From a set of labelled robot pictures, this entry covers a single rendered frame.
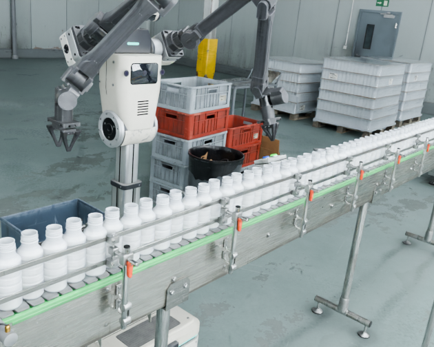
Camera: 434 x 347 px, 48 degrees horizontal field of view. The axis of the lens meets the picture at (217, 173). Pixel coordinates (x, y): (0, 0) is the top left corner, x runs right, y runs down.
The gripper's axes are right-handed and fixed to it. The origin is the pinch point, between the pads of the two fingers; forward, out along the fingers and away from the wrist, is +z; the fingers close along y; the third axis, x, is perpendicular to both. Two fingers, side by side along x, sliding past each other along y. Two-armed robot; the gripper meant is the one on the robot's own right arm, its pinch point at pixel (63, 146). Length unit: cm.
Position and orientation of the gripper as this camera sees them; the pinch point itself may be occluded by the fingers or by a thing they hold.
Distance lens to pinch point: 170.1
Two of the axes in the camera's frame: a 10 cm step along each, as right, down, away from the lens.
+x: 6.7, -1.6, 7.2
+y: 7.3, 2.9, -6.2
